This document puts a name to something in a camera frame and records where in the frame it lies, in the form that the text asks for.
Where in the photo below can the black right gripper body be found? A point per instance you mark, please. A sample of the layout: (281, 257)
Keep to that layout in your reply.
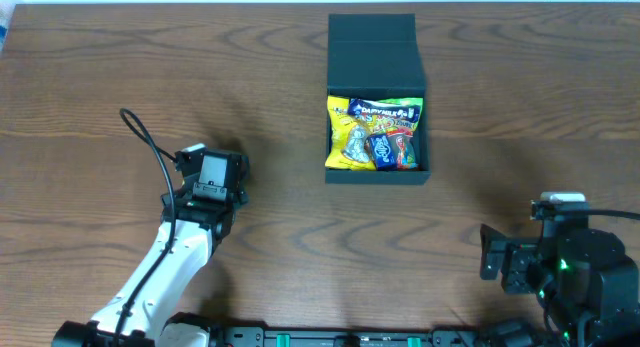
(513, 268)

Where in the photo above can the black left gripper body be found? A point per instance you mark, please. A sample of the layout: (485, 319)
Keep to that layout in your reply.
(240, 168)

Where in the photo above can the yellow snack bag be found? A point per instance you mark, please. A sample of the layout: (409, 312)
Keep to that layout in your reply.
(348, 136)

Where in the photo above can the purple dairy milk chocolate bar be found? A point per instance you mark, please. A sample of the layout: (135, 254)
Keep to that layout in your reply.
(406, 109)

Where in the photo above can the blue eclipse mints tin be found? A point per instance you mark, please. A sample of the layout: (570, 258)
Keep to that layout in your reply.
(382, 153)

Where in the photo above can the haribo gummy bag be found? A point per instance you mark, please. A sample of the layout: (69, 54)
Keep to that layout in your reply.
(400, 134)

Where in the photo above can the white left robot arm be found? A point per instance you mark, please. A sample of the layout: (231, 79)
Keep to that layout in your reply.
(195, 219)

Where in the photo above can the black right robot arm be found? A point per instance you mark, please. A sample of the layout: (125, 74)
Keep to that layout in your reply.
(583, 279)

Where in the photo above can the black gift box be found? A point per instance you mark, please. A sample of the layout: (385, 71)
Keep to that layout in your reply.
(376, 57)

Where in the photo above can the black mounting rail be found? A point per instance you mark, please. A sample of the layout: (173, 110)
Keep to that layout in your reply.
(350, 337)

